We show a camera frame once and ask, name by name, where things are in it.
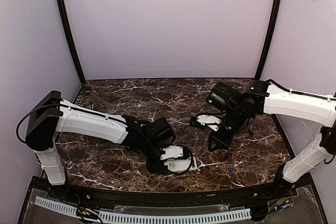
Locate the black braided cable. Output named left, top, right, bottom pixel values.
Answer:
left=167, top=144, right=196, bottom=175

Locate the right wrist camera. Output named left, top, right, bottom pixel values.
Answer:
left=189, top=114, right=221, bottom=131

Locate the white remote control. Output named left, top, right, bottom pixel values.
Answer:
left=164, top=157, right=197, bottom=173

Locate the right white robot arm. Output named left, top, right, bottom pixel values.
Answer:
left=205, top=80, right=335, bottom=184

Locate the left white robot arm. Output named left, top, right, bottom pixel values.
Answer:
left=20, top=90, right=196, bottom=186

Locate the white slotted cable duct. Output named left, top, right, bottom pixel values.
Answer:
left=34, top=196, right=251, bottom=223

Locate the right black frame post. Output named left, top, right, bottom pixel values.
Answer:
left=254, top=0, right=281, bottom=80

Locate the black front rail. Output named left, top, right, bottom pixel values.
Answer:
left=78, top=186, right=266, bottom=208

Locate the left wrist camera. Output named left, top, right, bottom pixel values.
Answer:
left=160, top=145, right=192, bottom=161

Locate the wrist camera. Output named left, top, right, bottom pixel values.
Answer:
left=189, top=114, right=221, bottom=131
left=160, top=145, right=192, bottom=161

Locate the left black frame post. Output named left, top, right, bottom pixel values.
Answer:
left=56, top=0, right=86, bottom=85

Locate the black frame post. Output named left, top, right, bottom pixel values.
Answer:
left=254, top=0, right=281, bottom=80
left=56, top=0, right=86, bottom=85

